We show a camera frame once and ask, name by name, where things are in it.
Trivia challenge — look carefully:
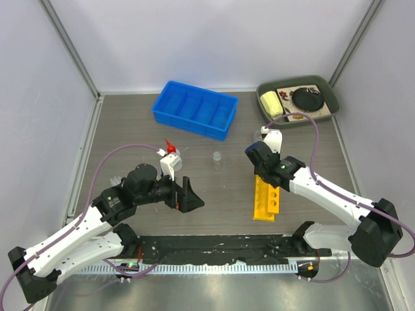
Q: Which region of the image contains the grey plastic tray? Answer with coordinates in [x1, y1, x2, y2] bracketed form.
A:
[256, 75, 340, 130]

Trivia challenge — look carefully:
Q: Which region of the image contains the slotted cable duct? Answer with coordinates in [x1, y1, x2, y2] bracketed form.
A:
[77, 260, 298, 275]

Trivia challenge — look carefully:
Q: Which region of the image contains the yellow test tube rack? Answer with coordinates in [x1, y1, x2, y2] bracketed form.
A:
[253, 176, 280, 222]

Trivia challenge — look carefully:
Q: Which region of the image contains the clear glass flask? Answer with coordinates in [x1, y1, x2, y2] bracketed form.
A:
[252, 130, 263, 143]

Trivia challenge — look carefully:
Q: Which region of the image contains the small clear glass beaker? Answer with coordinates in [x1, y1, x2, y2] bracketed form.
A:
[212, 151, 223, 171]

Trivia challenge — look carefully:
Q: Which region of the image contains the floral patterned card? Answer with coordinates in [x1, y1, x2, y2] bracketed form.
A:
[275, 84, 338, 119]

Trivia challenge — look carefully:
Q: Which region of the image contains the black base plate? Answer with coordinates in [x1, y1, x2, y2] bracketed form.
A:
[101, 233, 333, 264]

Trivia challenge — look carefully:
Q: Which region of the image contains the red cap wash bottle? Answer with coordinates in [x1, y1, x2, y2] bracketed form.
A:
[165, 139, 180, 156]

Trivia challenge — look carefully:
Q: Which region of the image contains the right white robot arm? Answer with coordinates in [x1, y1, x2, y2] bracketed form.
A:
[245, 141, 403, 268]

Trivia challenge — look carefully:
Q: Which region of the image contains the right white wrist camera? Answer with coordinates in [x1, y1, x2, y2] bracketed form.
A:
[260, 126, 283, 153]

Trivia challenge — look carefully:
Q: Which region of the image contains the blue divided plastic bin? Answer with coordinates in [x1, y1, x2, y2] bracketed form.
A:
[152, 81, 239, 141]

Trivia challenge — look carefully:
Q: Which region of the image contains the pale yellow cup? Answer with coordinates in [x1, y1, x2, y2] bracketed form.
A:
[260, 91, 284, 120]

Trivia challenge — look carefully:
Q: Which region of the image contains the black round pouch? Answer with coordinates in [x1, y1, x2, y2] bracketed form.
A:
[291, 87, 324, 112]

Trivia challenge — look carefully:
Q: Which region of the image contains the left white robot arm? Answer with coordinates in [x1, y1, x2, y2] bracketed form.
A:
[8, 164, 204, 305]

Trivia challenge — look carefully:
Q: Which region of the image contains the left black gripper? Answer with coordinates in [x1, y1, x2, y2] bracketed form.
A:
[136, 168, 204, 212]

